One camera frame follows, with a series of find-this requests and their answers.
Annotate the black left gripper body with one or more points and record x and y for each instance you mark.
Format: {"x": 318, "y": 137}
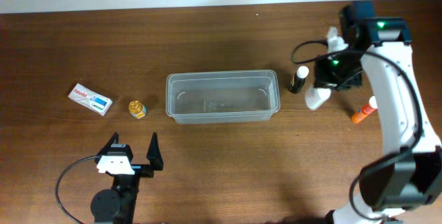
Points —
{"x": 142, "y": 170}

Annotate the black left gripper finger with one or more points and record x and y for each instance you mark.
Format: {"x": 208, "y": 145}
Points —
{"x": 107, "y": 149}
{"x": 154, "y": 155}

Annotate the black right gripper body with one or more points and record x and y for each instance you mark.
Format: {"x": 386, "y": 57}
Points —
{"x": 340, "y": 83}

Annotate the white Panadol box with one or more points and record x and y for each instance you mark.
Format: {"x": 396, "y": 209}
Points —
{"x": 90, "y": 99}

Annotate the orange Redoxon tube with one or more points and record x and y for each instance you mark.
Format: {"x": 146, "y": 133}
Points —
{"x": 365, "y": 111}

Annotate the black bottle white cap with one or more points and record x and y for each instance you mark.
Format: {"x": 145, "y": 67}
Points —
{"x": 298, "y": 80}

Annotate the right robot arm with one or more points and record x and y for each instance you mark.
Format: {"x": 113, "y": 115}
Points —
{"x": 408, "y": 175}

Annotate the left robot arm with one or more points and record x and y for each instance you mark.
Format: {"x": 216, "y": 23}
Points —
{"x": 117, "y": 204}

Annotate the clear plastic container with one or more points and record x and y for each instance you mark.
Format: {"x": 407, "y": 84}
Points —
{"x": 222, "y": 96}

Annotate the small gold-lid balm jar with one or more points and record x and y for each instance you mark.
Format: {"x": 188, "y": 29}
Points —
{"x": 137, "y": 109}

